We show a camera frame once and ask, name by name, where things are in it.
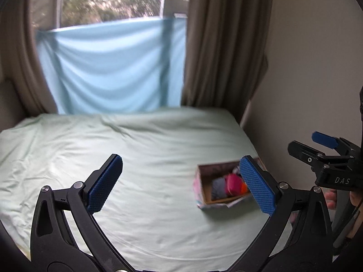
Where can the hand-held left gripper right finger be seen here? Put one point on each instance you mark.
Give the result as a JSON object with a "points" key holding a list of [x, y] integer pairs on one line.
{"points": [[256, 187]]}

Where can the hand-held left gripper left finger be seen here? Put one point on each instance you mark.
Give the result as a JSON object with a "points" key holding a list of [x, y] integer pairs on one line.
{"points": [[103, 187]]}

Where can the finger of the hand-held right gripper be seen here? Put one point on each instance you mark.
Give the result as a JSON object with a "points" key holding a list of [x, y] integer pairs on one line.
{"points": [[323, 140], [306, 154]]}

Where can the orange plush toy green top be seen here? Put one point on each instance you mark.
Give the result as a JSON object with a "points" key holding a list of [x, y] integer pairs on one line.
{"points": [[244, 188]]}

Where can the patterned cardboard box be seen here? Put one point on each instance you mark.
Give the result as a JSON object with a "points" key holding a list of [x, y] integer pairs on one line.
{"points": [[204, 187]]}

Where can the white pink soft cloth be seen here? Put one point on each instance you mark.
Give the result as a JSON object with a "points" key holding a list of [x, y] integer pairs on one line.
{"points": [[236, 170]]}

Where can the person's right hand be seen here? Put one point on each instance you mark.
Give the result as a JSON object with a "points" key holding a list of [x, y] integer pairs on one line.
{"points": [[330, 199]]}

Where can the pink plush item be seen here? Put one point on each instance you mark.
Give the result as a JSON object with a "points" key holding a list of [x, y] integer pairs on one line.
{"points": [[233, 184]]}

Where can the grey-blue plush item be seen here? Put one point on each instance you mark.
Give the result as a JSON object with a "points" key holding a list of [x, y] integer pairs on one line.
{"points": [[218, 189]]}

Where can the bed with pale green sheet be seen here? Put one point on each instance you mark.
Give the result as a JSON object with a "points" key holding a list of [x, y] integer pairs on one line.
{"points": [[141, 147]]}

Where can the light blue hanging cloth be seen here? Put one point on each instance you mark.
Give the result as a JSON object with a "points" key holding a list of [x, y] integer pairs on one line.
{"points": [[113, 68]]}

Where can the beige curtain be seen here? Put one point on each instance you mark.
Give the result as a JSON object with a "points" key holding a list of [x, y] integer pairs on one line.
{"points": [[19, 48], [227, 42]]}

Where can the window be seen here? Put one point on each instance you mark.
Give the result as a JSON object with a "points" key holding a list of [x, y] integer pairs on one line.
{"points": [[113, 0]]}

